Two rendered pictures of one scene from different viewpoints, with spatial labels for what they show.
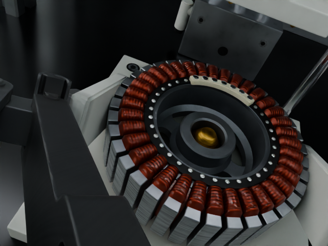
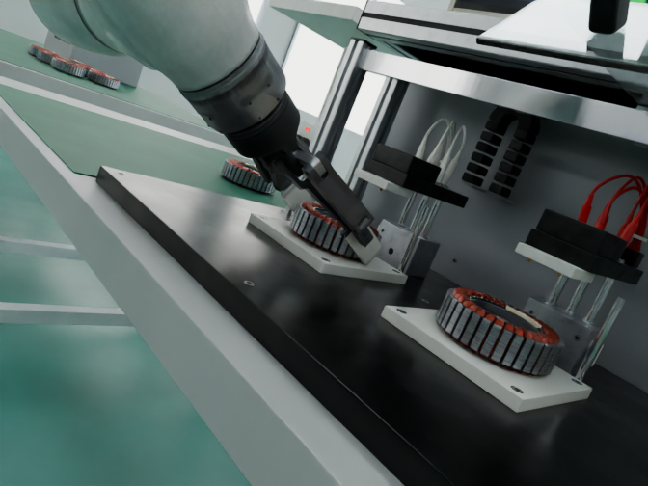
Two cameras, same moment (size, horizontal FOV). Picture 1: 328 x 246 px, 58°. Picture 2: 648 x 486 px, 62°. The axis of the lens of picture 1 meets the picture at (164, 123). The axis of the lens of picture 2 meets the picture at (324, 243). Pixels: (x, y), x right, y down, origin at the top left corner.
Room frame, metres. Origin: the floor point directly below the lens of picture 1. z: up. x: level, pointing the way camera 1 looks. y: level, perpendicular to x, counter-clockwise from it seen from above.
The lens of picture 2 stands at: (-0.37, -0.48, 0.91)
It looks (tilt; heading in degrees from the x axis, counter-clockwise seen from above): 11 degrees down; 44
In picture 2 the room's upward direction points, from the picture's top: 22 degrees clockwise
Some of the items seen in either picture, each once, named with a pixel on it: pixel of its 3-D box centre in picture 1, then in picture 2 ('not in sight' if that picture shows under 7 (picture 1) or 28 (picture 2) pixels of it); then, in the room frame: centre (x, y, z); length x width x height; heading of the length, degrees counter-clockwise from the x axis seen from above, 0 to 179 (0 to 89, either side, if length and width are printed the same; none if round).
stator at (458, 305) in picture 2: not in sight; (498, 329); (0.11, -0.27, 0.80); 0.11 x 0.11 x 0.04
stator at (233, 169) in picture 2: not in sight; (250, 175); (0.28, 0.40, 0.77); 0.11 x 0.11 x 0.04
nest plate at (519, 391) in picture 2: not in sight; (486, 352); (0.11, -0.27, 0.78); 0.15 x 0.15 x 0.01; 0
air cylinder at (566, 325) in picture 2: not in sight; (557, 334); (0.26, -0.27, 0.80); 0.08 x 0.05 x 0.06; 90
